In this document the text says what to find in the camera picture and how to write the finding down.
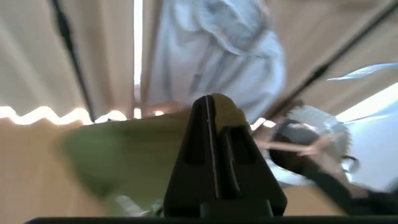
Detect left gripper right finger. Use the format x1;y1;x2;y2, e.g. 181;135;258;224
216;124;289;217

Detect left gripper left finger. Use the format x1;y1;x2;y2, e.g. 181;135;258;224
163;94;223;218

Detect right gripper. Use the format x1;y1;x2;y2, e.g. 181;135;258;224
348;185;398;216

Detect pink clothes hanger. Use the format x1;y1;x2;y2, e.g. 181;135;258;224
254;130;354;184

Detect green printed garment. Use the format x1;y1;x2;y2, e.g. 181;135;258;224
58;92;251;218

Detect pale grey shorts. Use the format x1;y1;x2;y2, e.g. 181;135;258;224
141;0;287;124

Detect white laundry basket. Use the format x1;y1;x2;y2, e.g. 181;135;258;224
267;104;361;187

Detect black clothes rack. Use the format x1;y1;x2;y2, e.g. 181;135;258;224
50;0;398;138

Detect beige curtain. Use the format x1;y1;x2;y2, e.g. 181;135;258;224
0;0;398;125

